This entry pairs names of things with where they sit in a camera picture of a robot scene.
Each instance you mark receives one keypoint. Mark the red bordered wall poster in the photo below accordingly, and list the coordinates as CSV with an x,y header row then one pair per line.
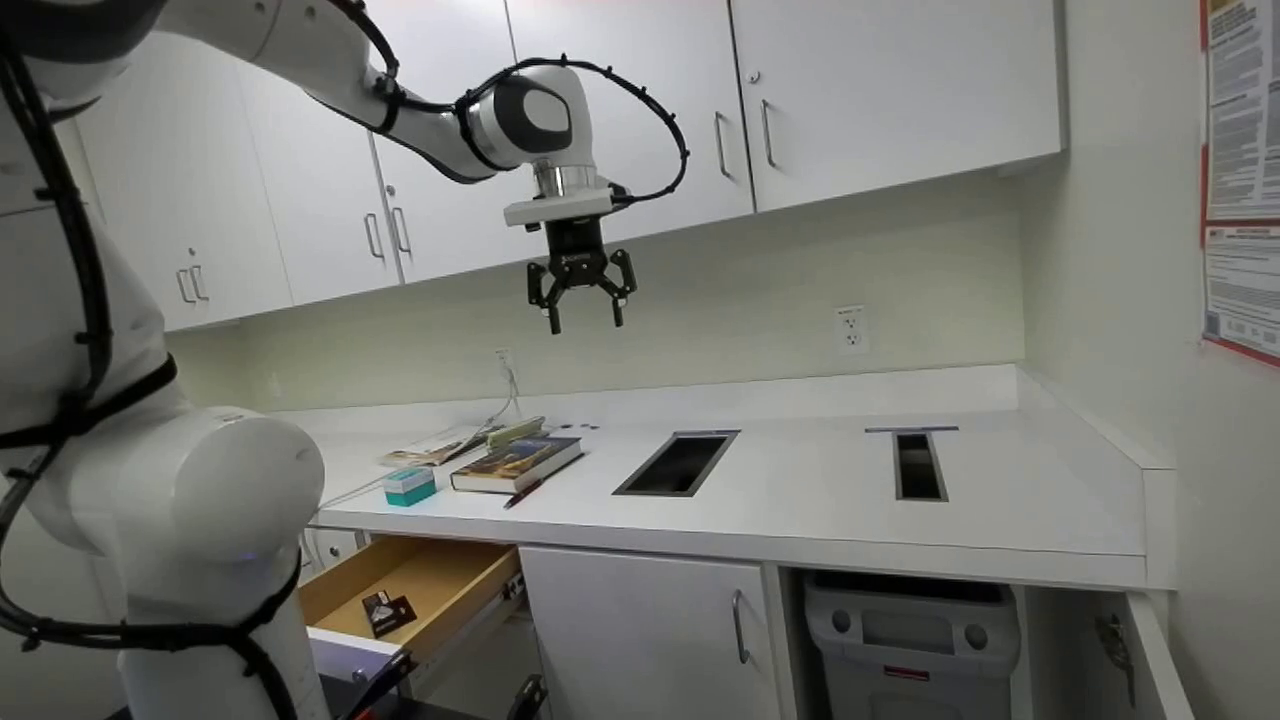
x,y
1244,175

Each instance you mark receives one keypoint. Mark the dark pen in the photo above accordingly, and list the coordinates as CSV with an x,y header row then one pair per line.
x,y
525,495

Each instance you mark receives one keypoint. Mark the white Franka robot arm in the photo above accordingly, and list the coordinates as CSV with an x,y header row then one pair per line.
x,y
160,505

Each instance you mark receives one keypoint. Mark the small dark item in drawer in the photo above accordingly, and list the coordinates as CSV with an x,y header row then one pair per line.
x,y
391,613

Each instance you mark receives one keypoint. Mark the grey appliance under counter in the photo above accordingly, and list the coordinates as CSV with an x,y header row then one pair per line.
x,y
914,655

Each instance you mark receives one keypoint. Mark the open white lower cabinet door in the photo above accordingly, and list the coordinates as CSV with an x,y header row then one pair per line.
x,y
1158,661

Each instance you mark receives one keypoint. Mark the small teal box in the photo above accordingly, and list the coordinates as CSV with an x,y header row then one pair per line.
x,y
410,487

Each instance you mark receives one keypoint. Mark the white wall outlet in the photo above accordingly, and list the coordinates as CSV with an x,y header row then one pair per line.
x,y
852,330

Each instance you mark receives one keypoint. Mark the dark hardcover book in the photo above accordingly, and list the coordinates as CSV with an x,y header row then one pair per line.
x,y
520,466

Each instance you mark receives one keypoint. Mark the loose paper sheets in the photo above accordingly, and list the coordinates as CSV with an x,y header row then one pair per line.
x,y
425,451

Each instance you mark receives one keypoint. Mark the white drawer front below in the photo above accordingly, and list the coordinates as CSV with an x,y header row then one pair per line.
x,y
355,661

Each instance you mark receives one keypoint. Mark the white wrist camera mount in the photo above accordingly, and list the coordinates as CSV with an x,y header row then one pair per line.
x,y
558,206

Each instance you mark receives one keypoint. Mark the green booklet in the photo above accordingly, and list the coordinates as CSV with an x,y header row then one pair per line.
x,y
516,433

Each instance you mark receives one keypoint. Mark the open wooden kitchen drawer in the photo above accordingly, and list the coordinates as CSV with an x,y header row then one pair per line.
x,y
425,580

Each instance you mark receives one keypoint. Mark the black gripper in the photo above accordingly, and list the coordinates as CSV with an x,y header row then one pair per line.
x,y
574,244

